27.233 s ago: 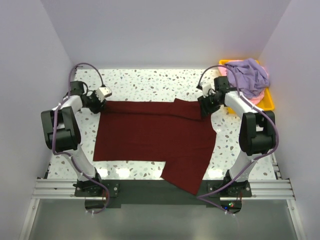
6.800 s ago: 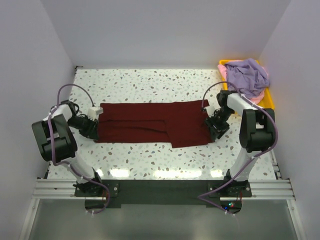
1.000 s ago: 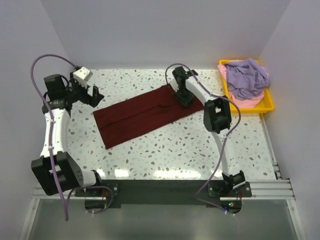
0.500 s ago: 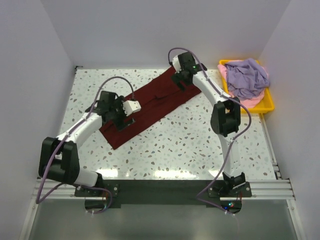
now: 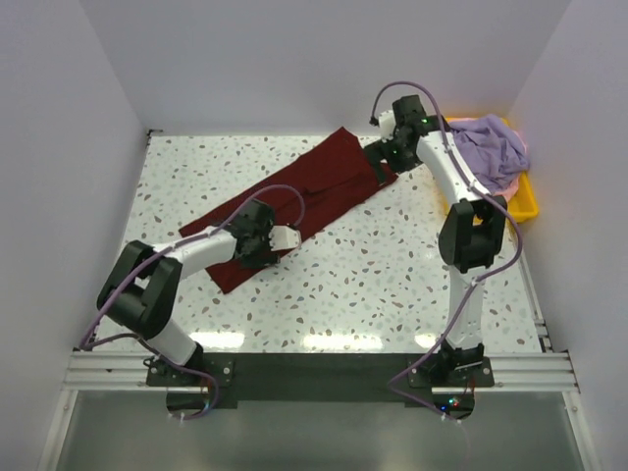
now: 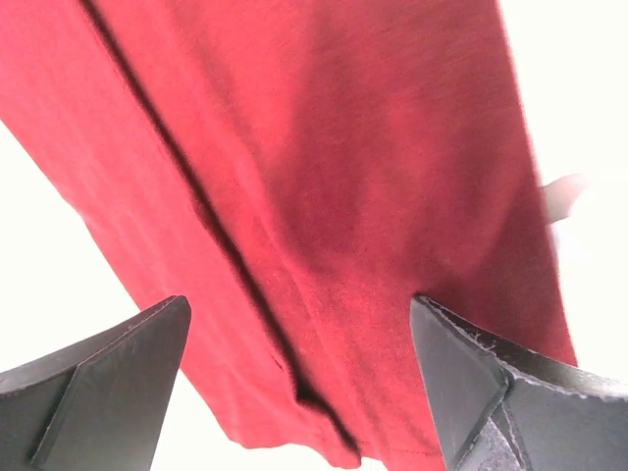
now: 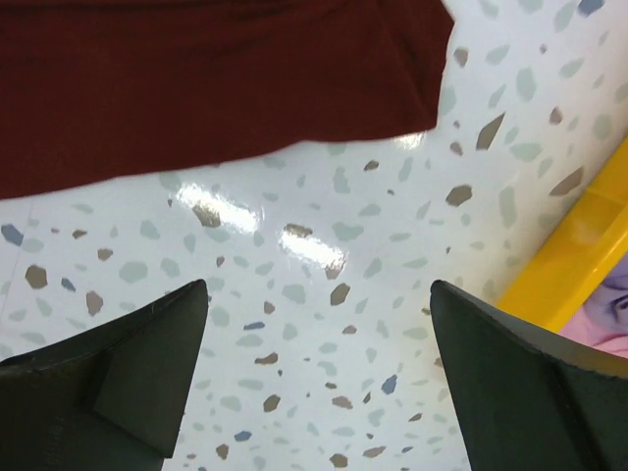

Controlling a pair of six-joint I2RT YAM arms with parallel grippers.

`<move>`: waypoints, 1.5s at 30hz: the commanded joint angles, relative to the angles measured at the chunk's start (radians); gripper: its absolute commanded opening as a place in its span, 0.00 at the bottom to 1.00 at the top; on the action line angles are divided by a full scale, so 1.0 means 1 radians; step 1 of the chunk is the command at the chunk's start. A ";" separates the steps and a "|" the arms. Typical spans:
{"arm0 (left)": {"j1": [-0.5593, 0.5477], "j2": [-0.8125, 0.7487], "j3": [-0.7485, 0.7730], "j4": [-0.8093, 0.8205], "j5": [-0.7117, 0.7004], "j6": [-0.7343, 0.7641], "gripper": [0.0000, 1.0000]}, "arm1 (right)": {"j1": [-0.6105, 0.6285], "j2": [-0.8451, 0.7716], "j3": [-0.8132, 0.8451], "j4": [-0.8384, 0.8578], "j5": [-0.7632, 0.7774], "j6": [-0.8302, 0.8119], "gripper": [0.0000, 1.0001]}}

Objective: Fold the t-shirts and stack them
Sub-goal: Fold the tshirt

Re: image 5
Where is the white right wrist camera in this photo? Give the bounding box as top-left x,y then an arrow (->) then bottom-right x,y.
369,110 -> 396,141

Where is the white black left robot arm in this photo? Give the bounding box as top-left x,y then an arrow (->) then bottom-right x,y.
96,199 -> 279,385

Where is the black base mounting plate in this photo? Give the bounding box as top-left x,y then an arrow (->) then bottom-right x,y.
143,352 -> 495,412

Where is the yellow plastic bin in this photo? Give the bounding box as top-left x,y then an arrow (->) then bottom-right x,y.
447,118 -> 539,223

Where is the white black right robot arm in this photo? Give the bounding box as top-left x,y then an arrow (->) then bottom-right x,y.
364,95 -> 507,386

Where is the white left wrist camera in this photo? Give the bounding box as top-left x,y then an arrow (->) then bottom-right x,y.
269,226 -> 302,252

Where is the pink t shirt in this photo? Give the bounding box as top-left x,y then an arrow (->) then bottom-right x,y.
500,130 -> 529,201

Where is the lavender t shirt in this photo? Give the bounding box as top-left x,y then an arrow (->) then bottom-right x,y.
448,114 -> 531,195

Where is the aluminium extrusion rail frame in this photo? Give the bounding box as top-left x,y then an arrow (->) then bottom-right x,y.
36,215 -> 602,471

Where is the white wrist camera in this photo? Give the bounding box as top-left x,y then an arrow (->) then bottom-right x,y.
369,110 -> 396,141
269,226 -> 302,252

